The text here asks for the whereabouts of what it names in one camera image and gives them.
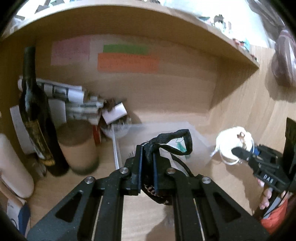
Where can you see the black purse with chain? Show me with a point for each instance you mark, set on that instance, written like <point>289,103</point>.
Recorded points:
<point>149,172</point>

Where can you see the hanging brown bag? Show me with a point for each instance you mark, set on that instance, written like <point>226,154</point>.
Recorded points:
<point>283,62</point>

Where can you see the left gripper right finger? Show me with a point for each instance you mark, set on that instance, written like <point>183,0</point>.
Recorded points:
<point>203,210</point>

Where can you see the translucent plastic storage box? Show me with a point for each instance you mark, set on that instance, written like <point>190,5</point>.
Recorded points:
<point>125,147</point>

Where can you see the dark wine bottle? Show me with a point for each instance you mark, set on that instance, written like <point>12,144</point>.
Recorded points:
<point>43,137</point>

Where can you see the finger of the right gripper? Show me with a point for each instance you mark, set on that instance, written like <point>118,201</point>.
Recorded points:
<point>256,150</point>
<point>242,153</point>

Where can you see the pink mug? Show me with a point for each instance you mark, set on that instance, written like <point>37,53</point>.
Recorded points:
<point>13,172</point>

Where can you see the white bowl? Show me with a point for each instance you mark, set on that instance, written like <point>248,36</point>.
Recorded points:
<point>116,130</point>

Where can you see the person's hand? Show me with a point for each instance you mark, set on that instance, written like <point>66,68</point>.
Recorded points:
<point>265,196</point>

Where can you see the small white box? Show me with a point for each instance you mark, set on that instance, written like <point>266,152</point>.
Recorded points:
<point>116,113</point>

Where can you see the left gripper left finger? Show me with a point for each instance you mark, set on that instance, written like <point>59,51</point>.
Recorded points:
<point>93,209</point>

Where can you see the brown cardboard box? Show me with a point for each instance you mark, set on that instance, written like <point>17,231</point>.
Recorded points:
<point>76,141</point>

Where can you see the green sticky note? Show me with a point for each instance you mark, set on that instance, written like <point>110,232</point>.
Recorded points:
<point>127,49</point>

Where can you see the orange sticky note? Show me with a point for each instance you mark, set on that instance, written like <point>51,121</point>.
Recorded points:
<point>127,63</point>

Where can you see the white drawstring pouch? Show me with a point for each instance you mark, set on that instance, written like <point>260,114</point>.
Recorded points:
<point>231,138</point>

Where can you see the pink sticky note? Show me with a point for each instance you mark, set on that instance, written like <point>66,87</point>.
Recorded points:
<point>70,51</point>

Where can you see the wooden shelf board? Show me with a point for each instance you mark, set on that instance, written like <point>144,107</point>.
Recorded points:
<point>135,18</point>

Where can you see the white blue carton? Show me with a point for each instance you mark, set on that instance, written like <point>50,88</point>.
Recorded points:
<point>17,210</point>

